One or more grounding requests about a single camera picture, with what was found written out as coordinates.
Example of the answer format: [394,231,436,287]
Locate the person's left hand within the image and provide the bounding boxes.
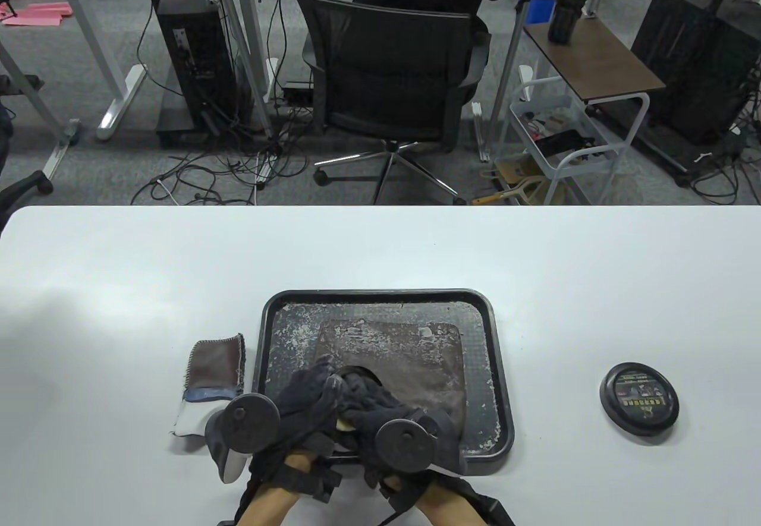
[250,355,357,491]

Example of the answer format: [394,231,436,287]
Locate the person's right hand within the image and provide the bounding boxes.
[339,371,467,489]

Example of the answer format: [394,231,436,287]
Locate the black round hand tracker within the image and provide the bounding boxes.
[205,393,281,484]
[375,419,461,474]

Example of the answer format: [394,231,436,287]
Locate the brown leather bag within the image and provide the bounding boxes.
[313,320,468,431]

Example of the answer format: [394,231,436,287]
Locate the brown microfibre cloth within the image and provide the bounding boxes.
[172,333,246,437]

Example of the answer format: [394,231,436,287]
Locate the black plastic tray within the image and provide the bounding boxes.
[251,288,515,478]

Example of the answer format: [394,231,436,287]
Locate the black round jar lid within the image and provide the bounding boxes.
[599,363,680,437]

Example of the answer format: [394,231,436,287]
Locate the person's left forearm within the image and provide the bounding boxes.
[238,455,313,526]

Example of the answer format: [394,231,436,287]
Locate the person's right forearm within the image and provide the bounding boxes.
[415,478,489,526]

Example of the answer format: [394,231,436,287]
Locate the white power strip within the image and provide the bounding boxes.
[253,155,280,188]

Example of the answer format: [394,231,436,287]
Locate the cardboard box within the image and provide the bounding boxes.
[493,158,565,206]

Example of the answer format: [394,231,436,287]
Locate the white metal trolley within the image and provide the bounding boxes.
[493,65,652,206]

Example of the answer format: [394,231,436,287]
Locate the flat black device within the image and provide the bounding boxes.
[535,130,595,158]

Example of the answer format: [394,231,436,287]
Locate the black mesh office chair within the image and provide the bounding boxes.
[295,0,492,206]

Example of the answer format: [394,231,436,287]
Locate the black computer tower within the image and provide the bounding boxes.
[156,0,238,146]

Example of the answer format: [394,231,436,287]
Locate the brown wooden trolley top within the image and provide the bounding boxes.
[523,15,666,105]

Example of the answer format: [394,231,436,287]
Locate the white desk leg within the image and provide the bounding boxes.
[0,39,82,181]

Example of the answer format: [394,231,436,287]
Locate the black water bottle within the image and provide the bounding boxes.
[548,0,590,45]

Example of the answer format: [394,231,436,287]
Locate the dark desk with white legs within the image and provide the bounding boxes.
[0,0,182,141]

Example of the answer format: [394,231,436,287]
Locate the black equipment case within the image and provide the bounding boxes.
[595,0,761,188]

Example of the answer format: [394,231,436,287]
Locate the pink sheets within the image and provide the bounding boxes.
[0,3,73,27]

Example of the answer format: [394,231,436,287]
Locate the black wrist strap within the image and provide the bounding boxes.
[217,458,344,526]
[379,473,516,526]

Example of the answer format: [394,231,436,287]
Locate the wooden handle brush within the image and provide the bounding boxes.
[471,178,536,206]

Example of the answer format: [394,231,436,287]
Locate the tangled black floor cables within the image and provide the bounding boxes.
[131,140,310,206]

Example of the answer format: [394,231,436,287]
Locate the black cable bundle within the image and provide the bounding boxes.
[690,74,761,206]

